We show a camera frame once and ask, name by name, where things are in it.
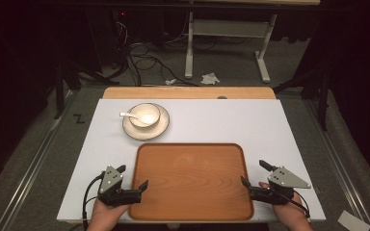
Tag person's left hand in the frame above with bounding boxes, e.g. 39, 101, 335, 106
86, 199, 131, 231

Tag white table cover sheet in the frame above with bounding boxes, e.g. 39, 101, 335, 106
56, 98, 328, 223

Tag white metal desk frame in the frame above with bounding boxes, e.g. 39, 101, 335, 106
184, 11, 278, 85

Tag flat white paper sheet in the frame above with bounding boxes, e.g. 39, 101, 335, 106
336, 209, 370, 231

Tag person's right hand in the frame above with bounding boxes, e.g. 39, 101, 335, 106
258, 181, 314, 231

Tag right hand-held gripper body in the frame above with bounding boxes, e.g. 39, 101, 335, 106
250, 166, 312, 206

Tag large crumpled white paper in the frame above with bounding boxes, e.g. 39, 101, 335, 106
200, 72, 221, 86

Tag black floor cables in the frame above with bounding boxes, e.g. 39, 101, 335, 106
109, 18, 201, 88

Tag white dark-rimmed bowl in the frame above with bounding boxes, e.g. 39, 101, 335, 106
128, 102, 162, 130

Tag metal floor rail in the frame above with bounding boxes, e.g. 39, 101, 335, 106
303, 98, 370, 231
0, 90, 80, 231

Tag white ceramic spoon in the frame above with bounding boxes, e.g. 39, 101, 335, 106
119, 111, 157, 126

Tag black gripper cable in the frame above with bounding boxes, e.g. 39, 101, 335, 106
280, 190, 311, 219
82, 172, 106, 231

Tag white dark-rimmed plate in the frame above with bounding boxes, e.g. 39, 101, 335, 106
121, 102, 171, 141

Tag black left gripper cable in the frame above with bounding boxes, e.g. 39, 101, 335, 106
82, 172, 106, 231

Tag black metal stand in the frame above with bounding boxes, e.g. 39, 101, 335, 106
272, 62, 331, 132
53, 59, 120, 120

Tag brown wooden tray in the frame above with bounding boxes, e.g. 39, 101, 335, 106
128, 142, 255, 222

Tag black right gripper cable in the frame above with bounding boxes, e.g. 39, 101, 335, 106
280, 190, 311, 219

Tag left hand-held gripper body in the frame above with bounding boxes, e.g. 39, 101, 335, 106
97, 165, 143, 207

